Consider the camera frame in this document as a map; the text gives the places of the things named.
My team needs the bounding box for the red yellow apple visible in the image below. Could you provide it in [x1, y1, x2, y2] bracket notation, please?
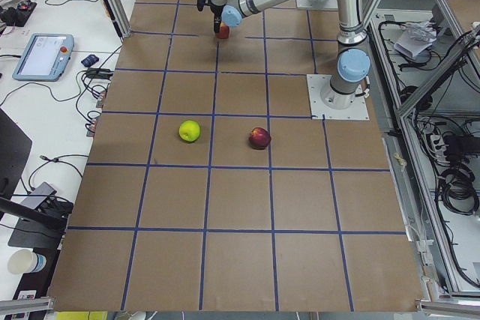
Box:
[216, 22, 230, 40]

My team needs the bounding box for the small dark blue pouch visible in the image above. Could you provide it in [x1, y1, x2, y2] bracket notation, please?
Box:
[81, 54, 99, 67]

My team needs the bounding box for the grey usb hub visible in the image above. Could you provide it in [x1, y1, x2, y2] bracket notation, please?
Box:
[21, 182, 57, 210]

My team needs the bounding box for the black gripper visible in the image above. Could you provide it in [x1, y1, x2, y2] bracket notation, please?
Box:
[210, 4, 224, 33]

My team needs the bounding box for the crumpled white paper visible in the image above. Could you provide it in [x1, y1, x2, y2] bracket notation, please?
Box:
[394, 21, 437, 59]

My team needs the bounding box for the near blue teach pendant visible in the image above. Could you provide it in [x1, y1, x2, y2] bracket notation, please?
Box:
[12, 33, 75, 82]

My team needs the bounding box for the green apple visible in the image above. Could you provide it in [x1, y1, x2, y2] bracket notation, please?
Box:
[178, 120, 201, 142]

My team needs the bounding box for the black monitor stand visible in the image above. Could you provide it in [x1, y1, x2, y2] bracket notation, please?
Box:
[1, 112, 73, 250]

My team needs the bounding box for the white paper cup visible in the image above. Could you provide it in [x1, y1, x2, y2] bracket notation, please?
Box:
[7, 249, 47, 275]

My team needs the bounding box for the dark red apple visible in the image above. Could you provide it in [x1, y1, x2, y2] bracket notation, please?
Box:
[248, 127, 272, 149]

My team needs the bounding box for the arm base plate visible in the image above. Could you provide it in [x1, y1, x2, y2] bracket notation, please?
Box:
[307, 74, 370, 121]
[296, 0, 338, 11]

